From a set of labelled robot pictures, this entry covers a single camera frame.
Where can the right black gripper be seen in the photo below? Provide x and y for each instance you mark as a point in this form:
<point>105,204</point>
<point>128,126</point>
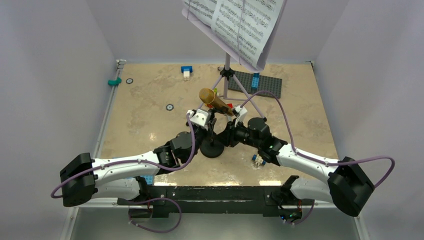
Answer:
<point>227,137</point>

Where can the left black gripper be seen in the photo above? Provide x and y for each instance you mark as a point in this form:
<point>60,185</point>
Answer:
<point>210,129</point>

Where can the black microphone stand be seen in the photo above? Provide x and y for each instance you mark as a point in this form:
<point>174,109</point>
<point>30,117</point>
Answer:
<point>210,147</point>

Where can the gold microphone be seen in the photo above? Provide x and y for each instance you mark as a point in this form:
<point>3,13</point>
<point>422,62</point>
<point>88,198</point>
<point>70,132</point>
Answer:
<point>209,98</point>

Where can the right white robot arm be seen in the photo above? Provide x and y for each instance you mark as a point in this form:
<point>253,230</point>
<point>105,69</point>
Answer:
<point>341,182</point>

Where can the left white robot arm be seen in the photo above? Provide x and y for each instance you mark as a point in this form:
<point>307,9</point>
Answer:
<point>86,178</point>

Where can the white brick car blue wheels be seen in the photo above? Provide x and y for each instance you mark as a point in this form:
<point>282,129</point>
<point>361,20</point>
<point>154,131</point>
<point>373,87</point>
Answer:
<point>258,160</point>

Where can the poker chip near centre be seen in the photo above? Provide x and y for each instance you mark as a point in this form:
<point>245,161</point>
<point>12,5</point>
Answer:
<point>169,107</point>

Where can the lilac music stand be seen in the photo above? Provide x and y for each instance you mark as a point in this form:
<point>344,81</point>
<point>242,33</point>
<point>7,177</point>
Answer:
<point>232,49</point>

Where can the blue and white bricks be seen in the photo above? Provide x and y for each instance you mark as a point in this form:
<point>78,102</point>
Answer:
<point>186,71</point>

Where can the blue brick stack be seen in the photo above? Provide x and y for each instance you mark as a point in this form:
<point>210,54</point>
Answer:
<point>255,81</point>

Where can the dark grey building baseplate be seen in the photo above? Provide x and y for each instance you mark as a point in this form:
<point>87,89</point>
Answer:
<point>265,83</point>

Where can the light blue building baseplate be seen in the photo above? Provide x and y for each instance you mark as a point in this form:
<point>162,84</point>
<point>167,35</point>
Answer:
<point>149,179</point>

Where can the white sheet music pages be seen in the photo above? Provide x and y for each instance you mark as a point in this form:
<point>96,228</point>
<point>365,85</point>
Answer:
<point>236,24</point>

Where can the teal clamp hook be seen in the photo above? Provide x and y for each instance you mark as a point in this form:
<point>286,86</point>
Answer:
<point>114,82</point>

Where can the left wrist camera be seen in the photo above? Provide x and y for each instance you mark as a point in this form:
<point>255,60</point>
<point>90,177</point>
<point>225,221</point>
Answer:
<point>200,118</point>

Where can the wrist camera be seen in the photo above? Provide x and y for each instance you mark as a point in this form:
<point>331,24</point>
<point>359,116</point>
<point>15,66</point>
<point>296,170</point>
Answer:
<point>240,113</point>
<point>200,118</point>

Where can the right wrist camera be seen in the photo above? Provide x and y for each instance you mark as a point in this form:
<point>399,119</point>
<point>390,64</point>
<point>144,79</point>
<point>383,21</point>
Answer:
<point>240,113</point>

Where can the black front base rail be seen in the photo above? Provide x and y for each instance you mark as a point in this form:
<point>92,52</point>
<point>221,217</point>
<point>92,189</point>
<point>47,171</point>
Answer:
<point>268,201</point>

